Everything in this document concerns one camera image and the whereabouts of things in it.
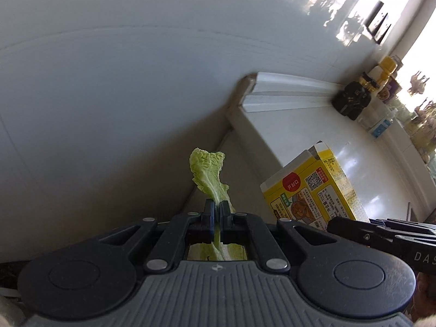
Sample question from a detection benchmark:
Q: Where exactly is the sprouting garlic in jar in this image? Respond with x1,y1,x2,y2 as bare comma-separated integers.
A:
410,100,436,145

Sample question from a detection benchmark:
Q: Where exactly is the white plastic bag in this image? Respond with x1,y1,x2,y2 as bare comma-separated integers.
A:
0,288,26,327

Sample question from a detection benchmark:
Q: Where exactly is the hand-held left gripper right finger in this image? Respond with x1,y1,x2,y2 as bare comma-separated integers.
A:
220,200,329,270

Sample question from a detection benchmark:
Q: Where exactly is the napa cabbage leaf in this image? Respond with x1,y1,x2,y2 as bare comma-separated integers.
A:
189,147,248,262

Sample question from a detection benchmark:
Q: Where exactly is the purple box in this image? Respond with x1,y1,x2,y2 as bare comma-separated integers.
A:
379,76,403,103

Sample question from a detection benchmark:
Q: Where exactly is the clear container with blue label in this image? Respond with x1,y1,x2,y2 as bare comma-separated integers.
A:
369,117,395,140

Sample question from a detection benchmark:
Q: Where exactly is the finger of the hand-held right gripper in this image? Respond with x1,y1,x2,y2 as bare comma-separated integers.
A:
369,218,436,237
327,216,410,257

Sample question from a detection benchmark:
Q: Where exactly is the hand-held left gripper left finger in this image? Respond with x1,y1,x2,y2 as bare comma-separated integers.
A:
99,199,217,274

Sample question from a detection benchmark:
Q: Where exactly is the yellow cap sauce bottle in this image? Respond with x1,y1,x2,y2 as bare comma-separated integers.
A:
369,56,398,93

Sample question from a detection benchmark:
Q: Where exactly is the hanging garlic bunch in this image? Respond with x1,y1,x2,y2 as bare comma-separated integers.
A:
407,71,430,96

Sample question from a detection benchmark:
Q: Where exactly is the grey wall socket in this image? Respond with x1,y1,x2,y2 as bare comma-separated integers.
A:
364,1,385,34
375,11,393,45

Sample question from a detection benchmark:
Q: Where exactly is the yellow food box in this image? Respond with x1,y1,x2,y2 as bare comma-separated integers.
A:
259,140,370,234

